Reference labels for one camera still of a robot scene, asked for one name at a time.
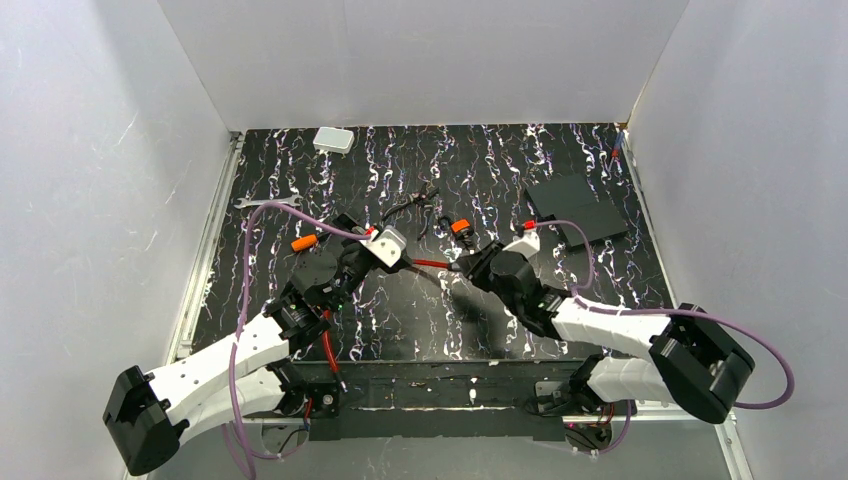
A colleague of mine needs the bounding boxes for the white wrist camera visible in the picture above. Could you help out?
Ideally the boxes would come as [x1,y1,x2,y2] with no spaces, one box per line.
[360,226,407,268]
[503,220,540,259]

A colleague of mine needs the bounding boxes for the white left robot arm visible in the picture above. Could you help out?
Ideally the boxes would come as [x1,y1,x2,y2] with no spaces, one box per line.
[103,215,407,476]

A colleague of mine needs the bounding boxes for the red cable lock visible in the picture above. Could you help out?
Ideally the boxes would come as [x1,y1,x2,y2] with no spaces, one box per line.
[320,259,451,392]

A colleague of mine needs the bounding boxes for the red blue pen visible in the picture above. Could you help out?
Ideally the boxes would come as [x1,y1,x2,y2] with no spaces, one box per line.
[610,129,626,175]

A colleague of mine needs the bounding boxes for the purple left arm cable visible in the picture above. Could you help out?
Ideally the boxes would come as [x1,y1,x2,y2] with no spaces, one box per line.
[221,201,372,480]

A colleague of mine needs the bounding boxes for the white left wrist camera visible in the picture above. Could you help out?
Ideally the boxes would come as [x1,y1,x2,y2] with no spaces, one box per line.
[360,226,407,268]

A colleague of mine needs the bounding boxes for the black flat plate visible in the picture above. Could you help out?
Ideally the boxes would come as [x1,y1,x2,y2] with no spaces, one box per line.
[525,175,628,243]

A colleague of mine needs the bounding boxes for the white rectangular box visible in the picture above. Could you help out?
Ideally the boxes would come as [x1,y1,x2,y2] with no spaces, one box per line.
[313,127,355,155]

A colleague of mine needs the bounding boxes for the silver open-end wrench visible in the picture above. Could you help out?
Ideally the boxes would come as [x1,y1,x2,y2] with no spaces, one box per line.
[233,194,302,210]

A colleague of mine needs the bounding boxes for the grey handled pliers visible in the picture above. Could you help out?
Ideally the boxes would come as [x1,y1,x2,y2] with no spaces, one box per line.
[380,183,440,241]

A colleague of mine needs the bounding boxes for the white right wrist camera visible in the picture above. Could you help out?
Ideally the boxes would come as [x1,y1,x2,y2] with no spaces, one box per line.
[503,220,540,259]

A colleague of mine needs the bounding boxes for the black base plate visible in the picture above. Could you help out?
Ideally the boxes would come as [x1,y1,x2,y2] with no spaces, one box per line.
[241,359,637,444]

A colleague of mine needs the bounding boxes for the orange handled screwdriver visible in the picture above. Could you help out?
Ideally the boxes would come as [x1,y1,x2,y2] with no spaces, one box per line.
[290,231,331,253]

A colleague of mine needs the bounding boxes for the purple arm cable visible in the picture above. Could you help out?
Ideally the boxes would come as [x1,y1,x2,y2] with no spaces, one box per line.
[221,201,372,480]
[533,219,795,411]

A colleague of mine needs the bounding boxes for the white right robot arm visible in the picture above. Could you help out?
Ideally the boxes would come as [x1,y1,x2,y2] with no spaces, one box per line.
[450,242,755,424]

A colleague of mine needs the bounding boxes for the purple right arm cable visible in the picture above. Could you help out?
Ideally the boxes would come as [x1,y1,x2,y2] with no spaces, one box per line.
[533,219,795,411]

